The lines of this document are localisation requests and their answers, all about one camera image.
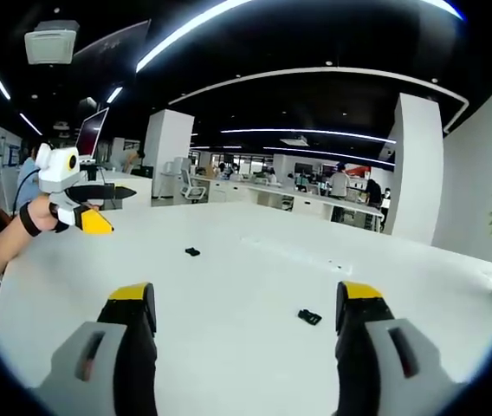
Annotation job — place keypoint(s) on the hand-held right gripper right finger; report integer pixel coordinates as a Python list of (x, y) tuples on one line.
[(371, 346)]

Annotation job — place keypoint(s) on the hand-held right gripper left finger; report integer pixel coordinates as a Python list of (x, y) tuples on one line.
[(99, 346)]

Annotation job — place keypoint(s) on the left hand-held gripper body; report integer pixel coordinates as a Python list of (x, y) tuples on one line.
[(57, 173)]

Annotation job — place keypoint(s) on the black plastic buckle part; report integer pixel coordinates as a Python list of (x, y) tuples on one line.
[(192, 251), (309, 316)]

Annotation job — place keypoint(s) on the person's left hand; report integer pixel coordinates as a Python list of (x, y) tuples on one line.
[(49, 219)]

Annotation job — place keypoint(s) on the computer monitor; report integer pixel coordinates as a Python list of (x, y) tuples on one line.
[(92, 132)]

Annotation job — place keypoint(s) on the white office chair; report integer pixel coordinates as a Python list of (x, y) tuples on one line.
[(193, 184)]

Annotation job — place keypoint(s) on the ceiling air conditioner vent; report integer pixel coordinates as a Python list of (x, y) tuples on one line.
[(51, 43)]

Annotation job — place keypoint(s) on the long white office desk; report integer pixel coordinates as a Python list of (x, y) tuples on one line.
[(289, 195)]

